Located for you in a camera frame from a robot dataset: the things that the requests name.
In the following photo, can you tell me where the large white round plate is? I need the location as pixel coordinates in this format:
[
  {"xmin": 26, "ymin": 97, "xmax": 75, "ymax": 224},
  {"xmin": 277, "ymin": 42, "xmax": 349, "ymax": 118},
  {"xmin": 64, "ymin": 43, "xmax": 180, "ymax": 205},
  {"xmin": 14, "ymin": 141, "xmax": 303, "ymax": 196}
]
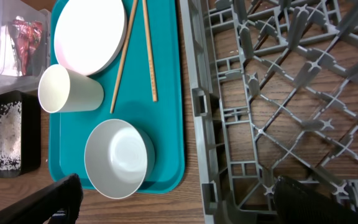
[{"xmin": 54, "ymin": 0, "xmax": 127, "ymax": 76}]

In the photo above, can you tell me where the left wooden chopstick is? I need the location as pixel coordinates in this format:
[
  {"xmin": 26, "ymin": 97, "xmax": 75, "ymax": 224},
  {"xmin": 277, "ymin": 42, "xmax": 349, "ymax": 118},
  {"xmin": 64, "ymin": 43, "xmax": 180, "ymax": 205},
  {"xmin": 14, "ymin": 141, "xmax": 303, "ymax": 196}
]
[{"xmin": 110, "ymin": 0, "xmax": 138, "ymax": 114}]

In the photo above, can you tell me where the right wooden chopstick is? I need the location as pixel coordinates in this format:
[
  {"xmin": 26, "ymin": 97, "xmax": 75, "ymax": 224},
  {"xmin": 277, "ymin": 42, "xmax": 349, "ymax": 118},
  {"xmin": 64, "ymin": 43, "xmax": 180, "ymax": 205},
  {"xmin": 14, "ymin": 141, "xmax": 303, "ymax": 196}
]
[{"xmin": 142, "ymin": 0, "xmax": 158, "ymax": 102}]

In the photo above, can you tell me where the grey dishwasher rack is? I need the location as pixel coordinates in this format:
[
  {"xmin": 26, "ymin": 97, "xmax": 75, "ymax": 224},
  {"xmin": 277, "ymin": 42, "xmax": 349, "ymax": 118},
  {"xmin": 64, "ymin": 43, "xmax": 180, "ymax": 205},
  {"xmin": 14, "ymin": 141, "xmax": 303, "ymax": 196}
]
[{"xmin": 180, "ymin": 0, "xmax": 358, "ymax": 223}]

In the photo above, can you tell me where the spilled rice pile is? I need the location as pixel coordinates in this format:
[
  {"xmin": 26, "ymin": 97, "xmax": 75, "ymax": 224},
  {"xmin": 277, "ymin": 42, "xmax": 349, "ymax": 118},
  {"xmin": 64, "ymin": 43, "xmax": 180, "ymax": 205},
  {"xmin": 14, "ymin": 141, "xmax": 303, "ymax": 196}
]
[{"xmin": 0, "ymin": 101, "xmax": 22, "ymax": 170}]

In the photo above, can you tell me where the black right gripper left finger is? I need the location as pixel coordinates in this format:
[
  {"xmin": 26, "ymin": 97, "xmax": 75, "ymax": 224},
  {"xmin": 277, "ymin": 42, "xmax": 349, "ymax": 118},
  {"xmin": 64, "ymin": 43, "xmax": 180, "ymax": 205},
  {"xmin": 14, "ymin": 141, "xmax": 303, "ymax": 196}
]
[{"xmin": 0, "ymin": 174, "xmax": 83, "ymax": 223}]

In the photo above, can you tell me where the red snack wrapper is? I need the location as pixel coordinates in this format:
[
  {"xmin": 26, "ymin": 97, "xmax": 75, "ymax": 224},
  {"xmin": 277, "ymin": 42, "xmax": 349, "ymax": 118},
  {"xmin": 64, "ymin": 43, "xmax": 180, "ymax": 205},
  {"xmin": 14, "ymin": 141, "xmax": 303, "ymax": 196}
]
[{"xmin": 8, "ymin": 16, "xmax": 44, "ymax": 76}]

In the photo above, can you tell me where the grey-green bowl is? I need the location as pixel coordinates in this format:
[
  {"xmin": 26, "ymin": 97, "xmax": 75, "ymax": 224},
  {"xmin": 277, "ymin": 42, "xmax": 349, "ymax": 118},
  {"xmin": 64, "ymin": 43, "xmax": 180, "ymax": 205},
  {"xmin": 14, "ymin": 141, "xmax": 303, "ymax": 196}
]
[{"xmin": 84, "ymin": 119, "xmax": 155, "ymax": 199}]

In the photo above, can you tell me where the black waste tray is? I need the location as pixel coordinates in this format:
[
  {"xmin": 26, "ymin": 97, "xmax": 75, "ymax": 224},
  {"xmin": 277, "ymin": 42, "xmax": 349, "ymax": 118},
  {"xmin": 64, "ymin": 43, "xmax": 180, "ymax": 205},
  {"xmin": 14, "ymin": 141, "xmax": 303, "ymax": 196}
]
[{"xmin": 0, "ymin": 90, "xmax": 41, "ymax": 178}]

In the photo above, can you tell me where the pale green plastic cup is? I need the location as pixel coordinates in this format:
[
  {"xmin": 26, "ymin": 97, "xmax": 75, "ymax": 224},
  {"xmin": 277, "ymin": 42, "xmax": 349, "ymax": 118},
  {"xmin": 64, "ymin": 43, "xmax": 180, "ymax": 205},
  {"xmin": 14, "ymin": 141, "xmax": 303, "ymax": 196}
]
[{"xmin": 38, "ymin": 64, "xmax": 104, "ymax": 113}]

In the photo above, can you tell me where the teal plastic serving tray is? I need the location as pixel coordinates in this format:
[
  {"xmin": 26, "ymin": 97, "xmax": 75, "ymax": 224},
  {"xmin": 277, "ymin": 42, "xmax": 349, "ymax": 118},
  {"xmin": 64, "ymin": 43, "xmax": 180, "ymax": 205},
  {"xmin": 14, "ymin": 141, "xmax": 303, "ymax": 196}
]
[{"xmin": 48, "ymin": 0, "xmax": 185, "ymax": 194}]

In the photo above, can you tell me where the clear plastic waste bin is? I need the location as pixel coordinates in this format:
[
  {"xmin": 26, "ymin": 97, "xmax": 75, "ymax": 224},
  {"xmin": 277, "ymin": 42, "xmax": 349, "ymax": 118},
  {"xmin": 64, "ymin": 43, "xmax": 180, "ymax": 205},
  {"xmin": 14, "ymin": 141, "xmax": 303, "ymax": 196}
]
[{"xmin": 0, "ymin": 0, "xmax": 51, "ymax": 94}]

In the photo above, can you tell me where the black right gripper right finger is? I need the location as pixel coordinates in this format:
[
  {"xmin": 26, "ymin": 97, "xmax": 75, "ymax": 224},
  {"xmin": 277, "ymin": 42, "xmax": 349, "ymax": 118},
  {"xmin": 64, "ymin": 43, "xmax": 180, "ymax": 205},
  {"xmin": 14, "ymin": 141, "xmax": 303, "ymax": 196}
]
[{"xmin": 273, "ymin": 176, "xmax": 358, "ymax": 224}]

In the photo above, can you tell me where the wooden chopstick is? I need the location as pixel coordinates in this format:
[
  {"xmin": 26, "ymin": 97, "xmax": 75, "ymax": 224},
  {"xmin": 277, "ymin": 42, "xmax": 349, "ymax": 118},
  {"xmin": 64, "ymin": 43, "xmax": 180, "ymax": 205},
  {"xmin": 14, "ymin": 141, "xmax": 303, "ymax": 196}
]
[
  {"xmin": 110, "ymin": 0, "xmax": 138, "ymax": 114},
  {"xmin": 142, "ymin": 0, "xmax": 158, "ymax": 102}
]

